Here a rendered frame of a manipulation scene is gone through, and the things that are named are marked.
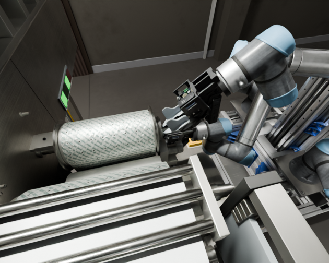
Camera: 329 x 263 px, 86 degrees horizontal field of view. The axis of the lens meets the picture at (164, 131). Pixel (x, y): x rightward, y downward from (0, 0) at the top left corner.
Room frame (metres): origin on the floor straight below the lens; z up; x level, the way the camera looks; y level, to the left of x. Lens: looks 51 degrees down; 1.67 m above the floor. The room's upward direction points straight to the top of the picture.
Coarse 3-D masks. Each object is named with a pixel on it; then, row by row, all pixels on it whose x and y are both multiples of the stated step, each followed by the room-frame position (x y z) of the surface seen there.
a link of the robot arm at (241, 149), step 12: (252, 108) 0.53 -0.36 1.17; (264, 108) 0.51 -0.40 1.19; (252, 120) 0.48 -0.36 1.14; (264, 120) 0.48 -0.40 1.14; (240, 132) 0.47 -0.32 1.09; (252, 132) 0.45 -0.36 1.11; (240, 144) 0.42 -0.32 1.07; (252, 144) 0.42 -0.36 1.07; (228, 156) 0.39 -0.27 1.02; (240, 156) 0.38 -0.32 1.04; (252, 156) 0.37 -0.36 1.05
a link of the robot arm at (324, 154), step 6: (318, 144) 0.45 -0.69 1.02; (324, 144) 0.43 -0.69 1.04; (312, 150) 0.44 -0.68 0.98; (318, 150) 0.42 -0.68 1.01; (324, 150) 0.41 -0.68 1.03; (306, 156) 0.44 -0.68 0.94; (312, 156) 0.42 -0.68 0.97; (318, 156) 0.40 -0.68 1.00; (324, 156) 0.39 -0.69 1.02; (306, 162) 0.42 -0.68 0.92; (312, 162) 0.40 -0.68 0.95; (318, 162) 0.38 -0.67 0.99; (324, 162) 0.37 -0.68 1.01; (312, 168) 0.39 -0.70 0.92
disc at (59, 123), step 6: (60, 120) 0.33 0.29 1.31; (54, 126) 0.30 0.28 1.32; (60, 126) 0.31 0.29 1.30; (54, 132) 0.28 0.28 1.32; (54, 138) 0.26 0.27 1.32; (54, 144) 0.25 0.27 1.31; (54, 150) 0.24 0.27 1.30; (60, 156) 0.23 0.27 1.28; (60, 162) 0.22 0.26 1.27; (66, 168) 0.22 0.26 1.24; (72, 168) 0.24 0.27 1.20
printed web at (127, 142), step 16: (144, 112) 0.36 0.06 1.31; (64, 128) 0.30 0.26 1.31; (80, 128) 0.30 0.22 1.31; (96, 128) 0.30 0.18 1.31; (112, 128) 0.30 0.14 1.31; (128, 128) 0.30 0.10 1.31; (144, 128) 0.31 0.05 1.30; (64, 144) 0.26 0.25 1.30; (80, 144) 0.26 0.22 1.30; (96, 144) 0.26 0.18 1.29; (112, 144) 0.27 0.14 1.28; (128, 144) 0.27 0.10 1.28; (144, 144) 0.28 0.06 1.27; (80, 160) 0.24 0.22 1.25; (96, 160) 0.25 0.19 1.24; (112, 160) 0.26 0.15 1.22; (128, 160) 0.27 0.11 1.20; (96, 176) 0.13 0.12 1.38; (112, 176) 0.12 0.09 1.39; (32, 192) 0.10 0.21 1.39; (48, 192) 0.10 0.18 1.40
